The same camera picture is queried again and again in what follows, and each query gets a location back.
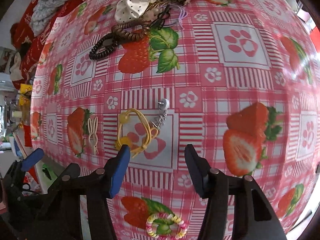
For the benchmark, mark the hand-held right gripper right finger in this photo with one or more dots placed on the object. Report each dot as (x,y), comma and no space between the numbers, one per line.
(197,172)

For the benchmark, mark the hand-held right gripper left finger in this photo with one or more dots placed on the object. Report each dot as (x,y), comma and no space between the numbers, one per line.
(120,172)

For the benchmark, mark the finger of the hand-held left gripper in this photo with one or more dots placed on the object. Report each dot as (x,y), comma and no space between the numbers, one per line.
(31,161)

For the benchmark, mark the yellow box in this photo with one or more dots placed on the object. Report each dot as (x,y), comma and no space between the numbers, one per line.
(25,93)

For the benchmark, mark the strawberry printed tablecloth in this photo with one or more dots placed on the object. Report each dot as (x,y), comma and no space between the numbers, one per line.
(195,85)

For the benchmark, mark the red printed blanket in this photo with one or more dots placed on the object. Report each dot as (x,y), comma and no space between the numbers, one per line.
(30,40)

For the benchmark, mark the blue grey knit blanket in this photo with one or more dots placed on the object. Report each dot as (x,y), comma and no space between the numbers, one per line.
(50,7)

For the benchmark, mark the white dotted scrunchie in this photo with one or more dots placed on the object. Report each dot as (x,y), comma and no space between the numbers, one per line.
(135,5)

